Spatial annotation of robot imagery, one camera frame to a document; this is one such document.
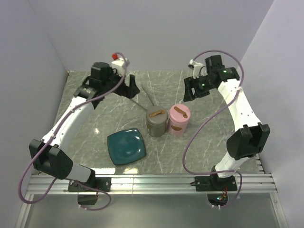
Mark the teal square plate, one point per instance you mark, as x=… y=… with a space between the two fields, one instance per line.
x=126 y=147

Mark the grey steel canister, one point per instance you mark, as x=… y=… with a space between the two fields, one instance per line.
x=156 y=130

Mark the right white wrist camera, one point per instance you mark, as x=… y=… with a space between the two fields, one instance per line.
x=196 y=68

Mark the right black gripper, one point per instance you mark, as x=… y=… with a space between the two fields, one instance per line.
x=190 y=82

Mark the metal food tongs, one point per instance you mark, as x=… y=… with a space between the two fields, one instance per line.
x=148 y=102

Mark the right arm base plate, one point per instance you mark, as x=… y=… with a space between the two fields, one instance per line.
x=204 y=184

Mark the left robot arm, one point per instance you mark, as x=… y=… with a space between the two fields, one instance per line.
x=48 y=154

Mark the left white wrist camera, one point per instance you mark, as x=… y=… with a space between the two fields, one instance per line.
x=119 y=65

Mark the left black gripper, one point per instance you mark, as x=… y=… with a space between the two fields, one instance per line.
x=130 y=91

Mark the grey steel lid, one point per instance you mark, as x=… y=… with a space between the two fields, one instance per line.
x=156 y=115

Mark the pink canister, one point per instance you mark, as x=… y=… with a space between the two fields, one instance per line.
x=176 y=129

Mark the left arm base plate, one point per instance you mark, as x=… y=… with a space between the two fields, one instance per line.
x=96 y=183

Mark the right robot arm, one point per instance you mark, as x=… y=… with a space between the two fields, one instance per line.
x=250 y=133

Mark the pink lid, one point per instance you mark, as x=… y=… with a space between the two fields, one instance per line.
x=179 y=114

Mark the aluminium rail frame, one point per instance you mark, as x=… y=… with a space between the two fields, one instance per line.
x=154 y=192

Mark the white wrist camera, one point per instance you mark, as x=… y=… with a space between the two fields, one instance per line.
x=119 y=65
x=196 y=68

